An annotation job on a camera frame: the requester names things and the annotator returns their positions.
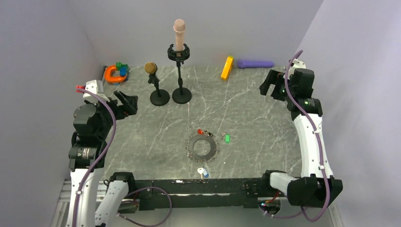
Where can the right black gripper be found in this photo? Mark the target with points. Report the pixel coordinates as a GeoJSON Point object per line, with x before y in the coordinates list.
{"type": "Point", "coordinates": [274, 77]}

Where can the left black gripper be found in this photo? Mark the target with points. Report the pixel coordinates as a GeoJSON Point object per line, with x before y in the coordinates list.
{"type": "Point", "coordinates": [129, 106]}

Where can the key with green tag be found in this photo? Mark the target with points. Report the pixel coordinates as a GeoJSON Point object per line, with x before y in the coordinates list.
{"type": "Point", "coordinates": [226, 138]}

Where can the metal disc with keyrings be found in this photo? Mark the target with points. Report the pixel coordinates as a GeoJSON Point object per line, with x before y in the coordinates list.
{"type": "Point", "coordinates": [201, 147]}

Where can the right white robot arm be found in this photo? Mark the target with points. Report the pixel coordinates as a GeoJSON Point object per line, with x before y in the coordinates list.
{"type": "Point", "coordinates": [316, 187]}

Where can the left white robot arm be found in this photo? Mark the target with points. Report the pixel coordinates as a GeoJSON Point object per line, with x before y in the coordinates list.
{"type": "Point", "coordinates": [93, 123]}

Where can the purple microphone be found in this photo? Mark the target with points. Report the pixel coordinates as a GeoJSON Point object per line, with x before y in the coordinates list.
{"type": "Point", "coordinates": [242, 64]}

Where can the short black mic stand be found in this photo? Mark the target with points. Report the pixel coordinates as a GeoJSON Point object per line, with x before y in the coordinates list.
{"type": "Point", "coordinates": [159, 97]}

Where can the blue toy brick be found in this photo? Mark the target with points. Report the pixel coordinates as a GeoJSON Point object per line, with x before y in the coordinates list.
{"type": "Point", "coordinates": [123, 71]}

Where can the green toy brick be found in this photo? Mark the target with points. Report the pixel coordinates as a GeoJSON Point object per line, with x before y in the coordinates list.
{"type": "Point", "coordinates": [120, 66]}

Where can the yellow block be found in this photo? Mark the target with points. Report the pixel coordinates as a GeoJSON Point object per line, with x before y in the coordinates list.
{"type": "Point", "coordinates": [227, 68]}

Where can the gold microphone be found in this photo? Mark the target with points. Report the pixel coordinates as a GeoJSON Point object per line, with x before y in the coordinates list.
{"type": "Point", "coordinates": [150, 68]}

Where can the tall black mic stand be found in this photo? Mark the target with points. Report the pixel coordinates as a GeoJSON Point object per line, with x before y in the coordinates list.
{"type": "Point", "coordinates": [181, 95]}

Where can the key with blue tag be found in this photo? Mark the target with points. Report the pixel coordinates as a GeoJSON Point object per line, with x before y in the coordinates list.
{"type": "Point", "coordinates": [203, 173]}

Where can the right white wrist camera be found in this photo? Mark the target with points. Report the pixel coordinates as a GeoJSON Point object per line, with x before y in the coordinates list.
{"type": "Point", "coordinates": [295, 64]}

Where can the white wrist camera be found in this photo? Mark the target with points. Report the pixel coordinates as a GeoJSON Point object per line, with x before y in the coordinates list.
{"type": "Point", "coordinates": [295, 64]}
{"type": "Point", "coordinates": [95, 87]}

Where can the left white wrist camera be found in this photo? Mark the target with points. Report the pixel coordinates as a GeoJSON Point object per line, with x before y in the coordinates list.
{"type": "Point", "coordinates": [95, 87]}

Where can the orange ring toy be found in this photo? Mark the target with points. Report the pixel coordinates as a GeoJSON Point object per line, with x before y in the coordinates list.
{"type": "Point", "coordinates": [111, 75]}

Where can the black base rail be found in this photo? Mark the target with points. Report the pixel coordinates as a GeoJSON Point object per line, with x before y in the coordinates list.
{"type": "Point", "coordinates": [202, 193]}

